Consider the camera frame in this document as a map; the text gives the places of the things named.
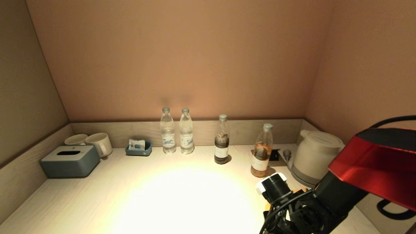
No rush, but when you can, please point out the grey kettle base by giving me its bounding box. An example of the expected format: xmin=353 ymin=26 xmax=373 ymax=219
xmin=290 ymin=167 xmax=317 ymax=189

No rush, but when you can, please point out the white electric kettle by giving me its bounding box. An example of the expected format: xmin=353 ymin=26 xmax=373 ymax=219
xmin=292 ymin=130 xmax=345 ymax=186

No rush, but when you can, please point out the bottle with amber tea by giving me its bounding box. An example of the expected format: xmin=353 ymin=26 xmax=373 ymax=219
xmin=251 ymin=123 xmax=273 ymax=178

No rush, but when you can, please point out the bottle with dark tea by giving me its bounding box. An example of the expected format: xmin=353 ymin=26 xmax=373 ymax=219
xmin=214 ymin=114 xmax=230 ymax=164

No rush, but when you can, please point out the clear water bottle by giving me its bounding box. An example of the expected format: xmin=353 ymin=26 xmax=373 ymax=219
xmin=179 ymin=108 xmax=195 ymax=154
xmin=160 ymin=107 xmax=176 ymax=154

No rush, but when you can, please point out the small blue tray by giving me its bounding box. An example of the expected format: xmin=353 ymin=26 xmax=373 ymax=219
xmin=125 ymin=141 xmax=152 ymax=157

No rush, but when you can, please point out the white tea bag packet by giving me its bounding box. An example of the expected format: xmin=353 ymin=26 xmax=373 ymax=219
xmin=128 ymin=139 xmax=146 ymax=150

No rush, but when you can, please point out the white ceramic mug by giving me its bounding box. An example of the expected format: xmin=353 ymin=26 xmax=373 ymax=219
xmin=64 ymin=134 xmax=88 ymax=146
xmin=85 ymin=133 xmax=113 ymax=159

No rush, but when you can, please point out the grey tissue box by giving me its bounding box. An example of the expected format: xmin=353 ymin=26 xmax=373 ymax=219
xmin=40 ymin=145 xmax=100 ymax=178

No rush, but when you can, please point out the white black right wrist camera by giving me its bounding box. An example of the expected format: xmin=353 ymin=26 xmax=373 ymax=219
xmin=255 ymin=172 xmax=292 ymax=204

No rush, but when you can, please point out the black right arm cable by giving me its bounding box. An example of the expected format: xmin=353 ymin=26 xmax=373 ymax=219
xmin=259 ymin=115 xmax=416 ymax=234

